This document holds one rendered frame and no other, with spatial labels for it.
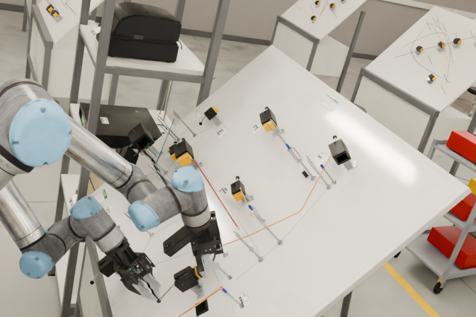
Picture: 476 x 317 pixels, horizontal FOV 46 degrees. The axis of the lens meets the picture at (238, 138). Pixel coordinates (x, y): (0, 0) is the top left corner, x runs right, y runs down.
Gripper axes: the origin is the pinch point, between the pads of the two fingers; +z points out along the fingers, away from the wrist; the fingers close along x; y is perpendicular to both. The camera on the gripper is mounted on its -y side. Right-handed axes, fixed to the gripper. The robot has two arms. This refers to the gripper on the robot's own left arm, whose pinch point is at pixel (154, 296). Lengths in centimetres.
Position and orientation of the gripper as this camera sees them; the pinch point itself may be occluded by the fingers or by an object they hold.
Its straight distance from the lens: 168.0
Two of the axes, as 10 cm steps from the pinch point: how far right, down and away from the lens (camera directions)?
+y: 5.7, -1.3, -8.1
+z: 5.5, 7.9, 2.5
